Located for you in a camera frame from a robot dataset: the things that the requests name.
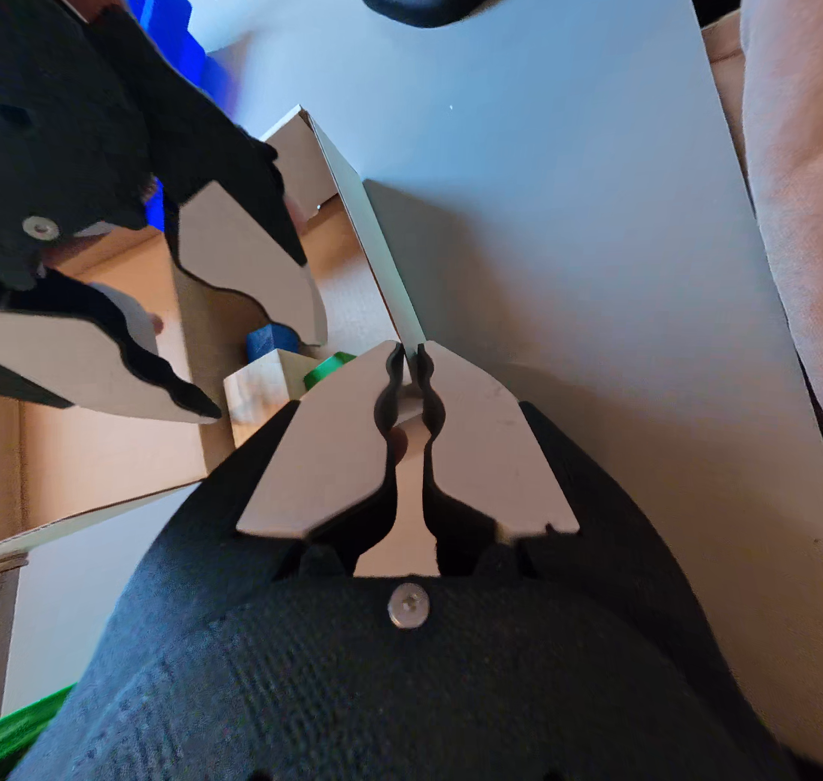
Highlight blue cube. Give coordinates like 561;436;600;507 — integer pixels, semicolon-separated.
246;323;300;364

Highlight blue plastic bin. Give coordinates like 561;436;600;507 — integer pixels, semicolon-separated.
106;0;240;232

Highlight dark brown board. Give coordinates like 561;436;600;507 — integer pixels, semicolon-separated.
0;553;30;705

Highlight green plastic crate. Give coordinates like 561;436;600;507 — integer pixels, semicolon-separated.
0;685;78;759

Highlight beige pants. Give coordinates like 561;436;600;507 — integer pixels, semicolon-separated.
701;0;823;438

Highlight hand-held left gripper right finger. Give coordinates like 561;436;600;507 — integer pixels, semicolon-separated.
417;340;581;545

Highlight plain wooden cube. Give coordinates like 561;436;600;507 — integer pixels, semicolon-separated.
223;348;316;433

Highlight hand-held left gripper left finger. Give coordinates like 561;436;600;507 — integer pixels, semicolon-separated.
235;339;407;541

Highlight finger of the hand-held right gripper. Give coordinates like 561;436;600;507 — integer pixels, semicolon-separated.
0;272;224;425
162;180;330;347

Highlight white and brown cardboard box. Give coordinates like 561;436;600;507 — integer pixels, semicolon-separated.
0;105;430;578

